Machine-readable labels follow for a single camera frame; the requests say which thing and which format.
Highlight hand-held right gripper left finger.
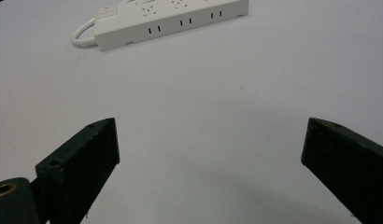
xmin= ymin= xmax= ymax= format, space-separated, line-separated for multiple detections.
xmin=35 ymin=117 xmax=121 ymax=224

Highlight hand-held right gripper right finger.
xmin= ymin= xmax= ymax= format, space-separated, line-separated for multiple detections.
xmin=301 ymin=117 xmax=383 ymax=224

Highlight white power strip cable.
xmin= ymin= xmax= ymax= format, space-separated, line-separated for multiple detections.
xmin=71 ymin=17 xmax=99 ymax=49

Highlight white power strip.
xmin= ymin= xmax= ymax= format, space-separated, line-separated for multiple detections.
xmin=93 ymin=0 xmax=249 ymax=52

